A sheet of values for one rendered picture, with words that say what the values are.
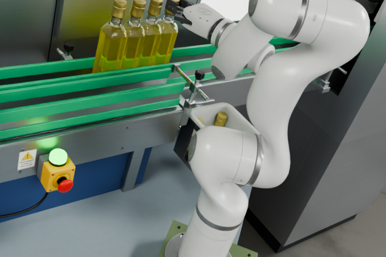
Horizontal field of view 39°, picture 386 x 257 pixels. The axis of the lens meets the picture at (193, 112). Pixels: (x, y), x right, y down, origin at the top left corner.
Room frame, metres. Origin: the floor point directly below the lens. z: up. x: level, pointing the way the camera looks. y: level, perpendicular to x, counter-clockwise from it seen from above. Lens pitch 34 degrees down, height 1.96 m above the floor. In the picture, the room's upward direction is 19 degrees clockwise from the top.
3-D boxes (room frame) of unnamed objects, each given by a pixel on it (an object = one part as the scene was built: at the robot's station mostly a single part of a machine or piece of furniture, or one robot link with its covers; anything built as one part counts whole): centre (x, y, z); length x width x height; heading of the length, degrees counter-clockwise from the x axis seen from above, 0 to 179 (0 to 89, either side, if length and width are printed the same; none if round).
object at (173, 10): (1.40, 0.14, 1.32); 0.07 x 0.03 x 0.03; 62
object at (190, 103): (1.39, 0.03, 1.12); 0.17 x 0.03 x 0.12; 47
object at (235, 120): (1.40, -0.12, 0.97); 0.22 x 0.17 x 0.09; 47
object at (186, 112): (1.40, 0.05, 1.02); 0.09 x 0.04 x 0.07; 47
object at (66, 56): (1.30, 0.39, 1.11); 0.07 x 0.04 x 0.13; 47
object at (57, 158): (1.03, 0.28, 1.01); 0.04 x 0.04 x 0.03
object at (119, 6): (1.32, 0.27, 1.31); 0.04 x 0.04 x 0.04
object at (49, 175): (1.03, 0.28, 0.96); 0.07 x 0.07 x 0.07; 47
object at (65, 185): (1.00, 0.25, 0.96); 0.04 x 0.03 x 0.04; 137
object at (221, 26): (1.36, -0.01, 1.32); 0.09 x 0.03 x 0.08; 152
